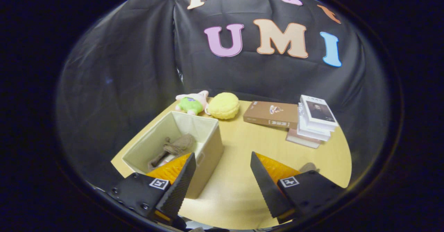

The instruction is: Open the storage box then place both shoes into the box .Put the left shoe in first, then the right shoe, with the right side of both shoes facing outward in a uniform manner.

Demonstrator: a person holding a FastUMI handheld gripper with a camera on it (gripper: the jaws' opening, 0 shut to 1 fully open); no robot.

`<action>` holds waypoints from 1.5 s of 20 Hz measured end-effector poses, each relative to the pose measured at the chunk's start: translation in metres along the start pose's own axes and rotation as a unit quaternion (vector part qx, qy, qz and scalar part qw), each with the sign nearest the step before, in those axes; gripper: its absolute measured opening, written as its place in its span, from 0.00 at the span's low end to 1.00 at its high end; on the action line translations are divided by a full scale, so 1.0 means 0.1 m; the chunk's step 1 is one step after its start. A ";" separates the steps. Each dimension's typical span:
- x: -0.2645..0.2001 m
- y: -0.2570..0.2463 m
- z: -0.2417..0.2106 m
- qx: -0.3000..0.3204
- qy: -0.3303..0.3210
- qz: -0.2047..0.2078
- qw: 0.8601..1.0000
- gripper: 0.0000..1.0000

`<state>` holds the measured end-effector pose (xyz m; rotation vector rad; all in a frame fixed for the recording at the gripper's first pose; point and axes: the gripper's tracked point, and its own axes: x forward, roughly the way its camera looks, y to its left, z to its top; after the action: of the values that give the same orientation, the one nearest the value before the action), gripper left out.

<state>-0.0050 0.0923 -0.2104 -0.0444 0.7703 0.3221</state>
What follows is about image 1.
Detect yellow round plush toy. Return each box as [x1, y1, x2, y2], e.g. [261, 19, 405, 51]
[207, 92, 240, 120]

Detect pale pink book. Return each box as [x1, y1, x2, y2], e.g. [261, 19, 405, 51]
[286, 128, 322, 149]

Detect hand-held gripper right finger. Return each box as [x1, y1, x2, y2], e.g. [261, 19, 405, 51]
[250, 151, 347, 224]

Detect beige fabric storage box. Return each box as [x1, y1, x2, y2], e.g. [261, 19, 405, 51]
[122, 111, 225, 199]

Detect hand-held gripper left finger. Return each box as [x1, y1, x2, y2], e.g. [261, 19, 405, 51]
[110, 152, 197, 230]

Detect brown cover book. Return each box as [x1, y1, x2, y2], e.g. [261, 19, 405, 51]
[243, 101, 299, 129]

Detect black backdrop cloth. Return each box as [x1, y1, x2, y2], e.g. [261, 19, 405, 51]
[55, 0, 391, 191]

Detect pink and green plush toy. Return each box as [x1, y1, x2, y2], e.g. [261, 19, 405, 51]
[175, 90, 210, 116]

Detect white book with portrait cover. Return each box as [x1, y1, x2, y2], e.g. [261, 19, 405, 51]
[300, 95, 339, 132]

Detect plain white book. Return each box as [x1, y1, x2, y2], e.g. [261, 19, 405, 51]
[297, 104, 331, 142]

